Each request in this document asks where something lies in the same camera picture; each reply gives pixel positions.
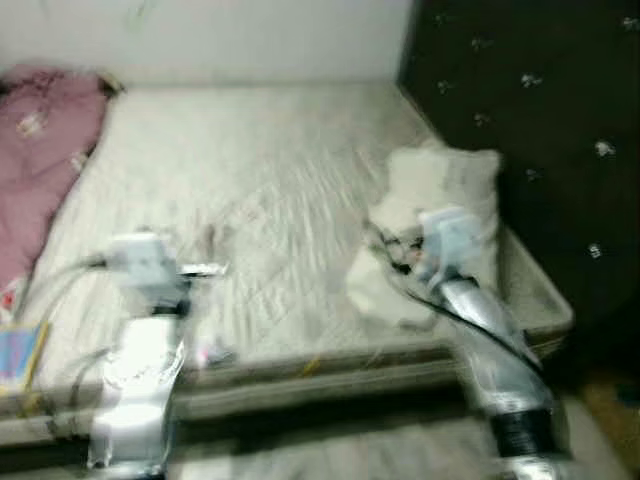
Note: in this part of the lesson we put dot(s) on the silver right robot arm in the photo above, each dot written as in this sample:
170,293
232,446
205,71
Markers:
490,340

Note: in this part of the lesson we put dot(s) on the dark tufted headboard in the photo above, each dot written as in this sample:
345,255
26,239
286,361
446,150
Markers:
540,100

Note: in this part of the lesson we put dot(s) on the colourful picture book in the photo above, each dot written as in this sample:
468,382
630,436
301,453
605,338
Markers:
18,355

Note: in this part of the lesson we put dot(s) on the pink printed blanket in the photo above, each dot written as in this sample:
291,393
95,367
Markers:
40,150

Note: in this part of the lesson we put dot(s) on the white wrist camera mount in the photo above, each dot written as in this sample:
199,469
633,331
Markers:
145,260
450,240

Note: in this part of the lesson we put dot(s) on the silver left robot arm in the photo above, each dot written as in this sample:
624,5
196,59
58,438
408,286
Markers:
140,380

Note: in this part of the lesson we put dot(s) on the grey bed base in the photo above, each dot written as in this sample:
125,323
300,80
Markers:
300,385

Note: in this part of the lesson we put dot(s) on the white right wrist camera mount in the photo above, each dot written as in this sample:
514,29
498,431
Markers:
450,240

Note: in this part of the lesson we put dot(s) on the tan floor mat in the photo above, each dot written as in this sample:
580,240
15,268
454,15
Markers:
605,400

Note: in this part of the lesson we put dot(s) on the white pillow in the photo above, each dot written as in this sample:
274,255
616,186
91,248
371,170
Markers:
450,180

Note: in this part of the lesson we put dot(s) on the white quilted mattress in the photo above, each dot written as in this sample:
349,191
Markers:
250,180

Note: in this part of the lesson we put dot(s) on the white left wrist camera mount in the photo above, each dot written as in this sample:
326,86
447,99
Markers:
145,260

